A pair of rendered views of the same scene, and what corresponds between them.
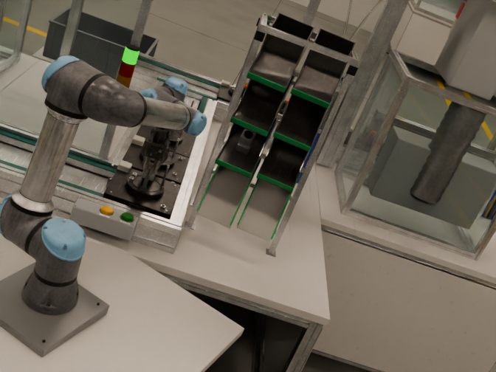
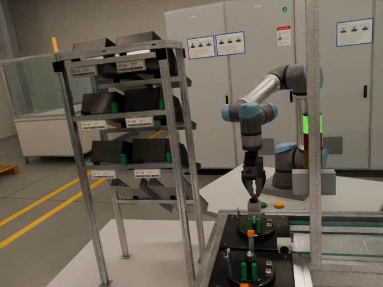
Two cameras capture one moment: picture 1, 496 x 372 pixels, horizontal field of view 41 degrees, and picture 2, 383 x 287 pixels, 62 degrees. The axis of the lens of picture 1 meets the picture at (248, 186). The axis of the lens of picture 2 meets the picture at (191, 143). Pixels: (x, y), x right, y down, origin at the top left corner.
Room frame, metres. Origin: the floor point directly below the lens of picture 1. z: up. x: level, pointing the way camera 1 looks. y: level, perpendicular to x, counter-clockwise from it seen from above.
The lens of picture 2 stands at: (3.16, 0.56, 1.59)
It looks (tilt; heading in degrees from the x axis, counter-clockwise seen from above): 14 degrees down; 202
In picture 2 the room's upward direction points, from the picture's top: 7 degrees counter-clockwise
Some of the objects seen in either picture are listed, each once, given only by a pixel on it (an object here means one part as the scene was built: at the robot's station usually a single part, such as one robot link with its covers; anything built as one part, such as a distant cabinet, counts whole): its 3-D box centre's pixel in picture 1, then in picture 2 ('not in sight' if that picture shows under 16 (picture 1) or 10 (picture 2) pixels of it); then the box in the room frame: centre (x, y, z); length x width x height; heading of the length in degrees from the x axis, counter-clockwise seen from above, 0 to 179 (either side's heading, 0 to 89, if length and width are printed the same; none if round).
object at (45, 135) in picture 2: not in sight; (77, 97); (-2.40, -4.21, 1.13); 2.26 x 1.36 x 2.25; 2
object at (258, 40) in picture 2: not in sight; (259, 90); (-1.14, -0.15, 1.12); 0.94 x 0.54 x 2.25; 92
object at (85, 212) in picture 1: (104, 218); (278, 212); (1.89, 0.40, 0.93); 0.21 x 0.07 x 0.06; 97
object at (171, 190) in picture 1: (143, 190); (256, 232); (2.11, 0.34, 0.96); 0.24 x 0.24 x 0.02; 7
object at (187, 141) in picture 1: (169, 128); not in sight; (2.61, 0.40, 1.01); 0.24 x 0.24 x 0.13; 7
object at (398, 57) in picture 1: (434, 153); not in sight; (3.05, -0.76, 1.21); 0.69 x 0.46 x 0.69; 97
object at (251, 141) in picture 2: not in sight; (251, 139); (2.03, 0.33, 1.29); 0.08 x 0.08 x 0.05
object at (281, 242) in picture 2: (124, 168); (284, 246); (2.20, 0.45, 0.97); 0.05 x 0.05 x 0.04; 7
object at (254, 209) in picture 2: (151, 166); (253, 209); (2.12, 0.34, 1.06); 0.08 x 0.04 x 0.07; 7
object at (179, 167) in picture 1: (159, 150); (250, 262); (2.36, 0.37, 1.01); 0.24 x 0.24 x 0.13; 7
